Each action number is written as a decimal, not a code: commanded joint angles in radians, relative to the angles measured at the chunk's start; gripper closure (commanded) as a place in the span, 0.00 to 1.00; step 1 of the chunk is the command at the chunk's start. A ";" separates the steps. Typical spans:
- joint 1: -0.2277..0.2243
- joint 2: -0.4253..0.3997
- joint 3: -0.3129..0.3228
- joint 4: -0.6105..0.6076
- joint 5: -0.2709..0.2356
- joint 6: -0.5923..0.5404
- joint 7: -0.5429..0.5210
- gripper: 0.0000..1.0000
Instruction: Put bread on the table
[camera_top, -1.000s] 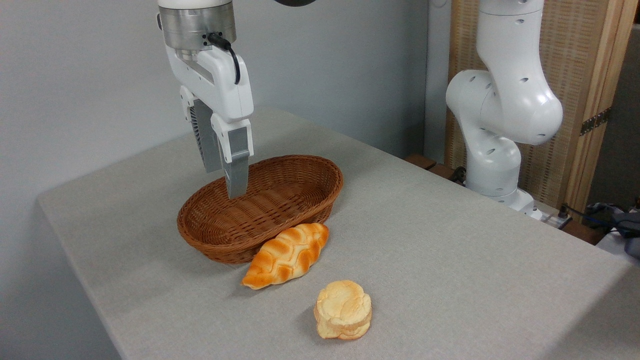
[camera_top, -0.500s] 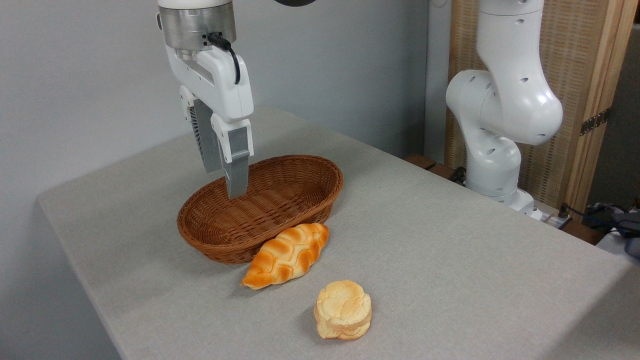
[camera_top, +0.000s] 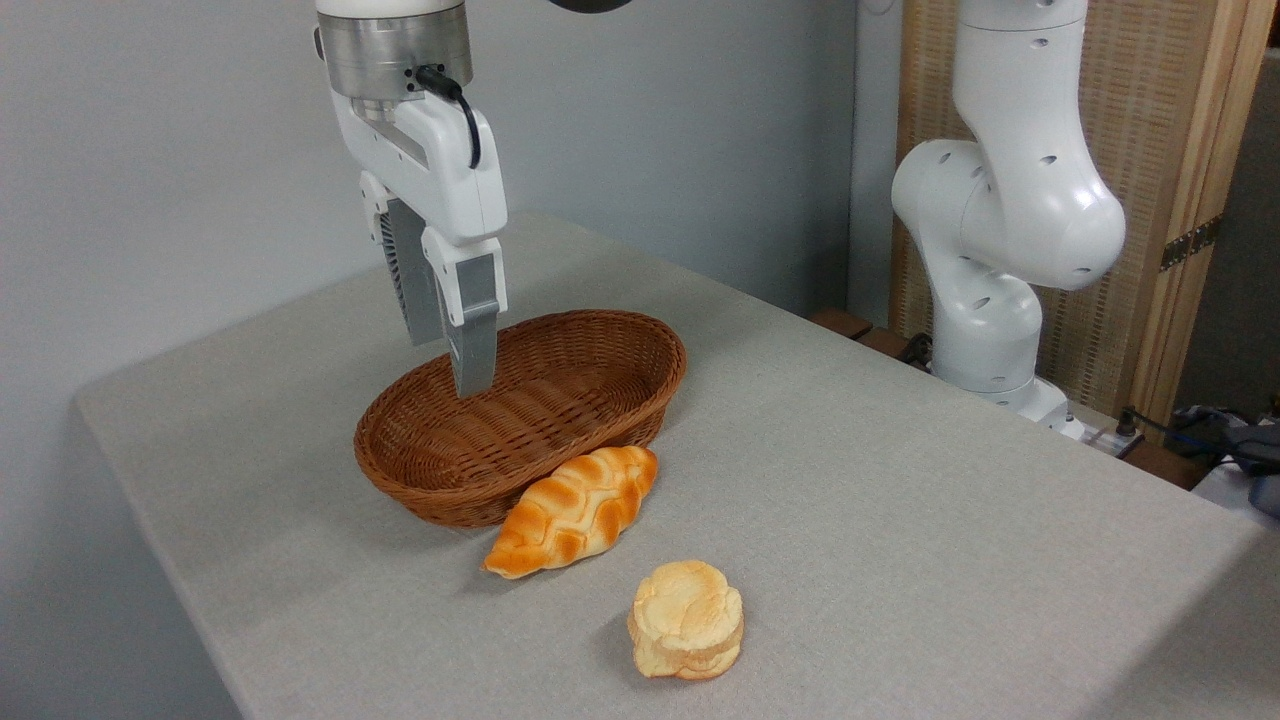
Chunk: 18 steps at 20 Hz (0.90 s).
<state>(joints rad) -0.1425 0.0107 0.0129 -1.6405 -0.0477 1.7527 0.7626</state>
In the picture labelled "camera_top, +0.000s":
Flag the dark grey bag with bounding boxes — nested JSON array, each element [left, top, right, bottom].
[[1225, 423, 1280, 518]]

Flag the brown wicker basket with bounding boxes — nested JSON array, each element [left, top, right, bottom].
[[353, 309, 688, 529]]

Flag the long braided bread loaf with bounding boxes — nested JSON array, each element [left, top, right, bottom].
[[482, 445, 659, 581]]

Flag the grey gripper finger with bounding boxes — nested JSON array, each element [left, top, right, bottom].
[[422, 230, 509, 400], [359, 173, 446, 348]]

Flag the dark metal screen hinge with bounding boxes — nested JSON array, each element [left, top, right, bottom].
[[1160, 215, 1223, 273]]

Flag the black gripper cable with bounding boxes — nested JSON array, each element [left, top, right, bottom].
[[415, 65, 483, 170]]

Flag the grey fabric tablecloth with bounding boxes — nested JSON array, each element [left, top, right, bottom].
[[72, 212, 1280, 720]]

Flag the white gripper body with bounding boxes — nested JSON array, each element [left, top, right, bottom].
[[330, 92, 509, 249]]

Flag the white power strip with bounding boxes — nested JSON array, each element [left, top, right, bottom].
[[1084, 422, 1146, 462]]

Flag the small round bread roll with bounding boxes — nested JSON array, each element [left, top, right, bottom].
[[627, 560, 746, 682]]

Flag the brown wooden platform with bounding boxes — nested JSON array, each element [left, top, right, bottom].
[[808, 307, 1213, 491]]

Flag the black plug with cable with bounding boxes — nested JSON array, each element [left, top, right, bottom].
[[1114, 405, 1236, 463]]

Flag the wooden folding screen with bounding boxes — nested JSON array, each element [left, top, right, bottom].
[[890, 0, 1280, 431]]

